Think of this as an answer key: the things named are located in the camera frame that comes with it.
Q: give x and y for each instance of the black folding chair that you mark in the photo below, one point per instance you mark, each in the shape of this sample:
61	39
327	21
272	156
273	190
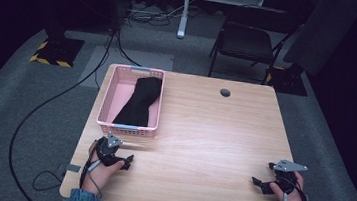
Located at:
246	40

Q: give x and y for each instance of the pink plastic basket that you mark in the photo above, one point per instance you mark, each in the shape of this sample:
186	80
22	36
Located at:
118	91

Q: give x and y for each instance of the person's left hand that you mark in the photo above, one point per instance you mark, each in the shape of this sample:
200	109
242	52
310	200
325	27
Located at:
101	176

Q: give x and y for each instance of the dark grey panel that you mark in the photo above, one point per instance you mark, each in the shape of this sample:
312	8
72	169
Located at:
324	32

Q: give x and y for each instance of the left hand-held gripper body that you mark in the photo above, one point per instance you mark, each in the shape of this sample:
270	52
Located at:
107	151

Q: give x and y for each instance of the striped-edge black stand base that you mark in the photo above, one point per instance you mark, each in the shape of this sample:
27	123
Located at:
59	51
289	82

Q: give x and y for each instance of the white metal stand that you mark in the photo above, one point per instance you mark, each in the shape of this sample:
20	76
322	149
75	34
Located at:
183	17

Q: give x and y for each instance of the grey tape piece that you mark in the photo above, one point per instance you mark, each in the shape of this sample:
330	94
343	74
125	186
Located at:
73	168

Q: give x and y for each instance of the dark stand post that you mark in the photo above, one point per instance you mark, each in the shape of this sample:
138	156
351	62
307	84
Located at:
116	0

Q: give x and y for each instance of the black cloth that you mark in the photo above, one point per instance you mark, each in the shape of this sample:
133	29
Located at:
139	103

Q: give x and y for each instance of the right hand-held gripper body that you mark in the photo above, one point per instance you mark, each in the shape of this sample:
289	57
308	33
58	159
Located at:
284	175

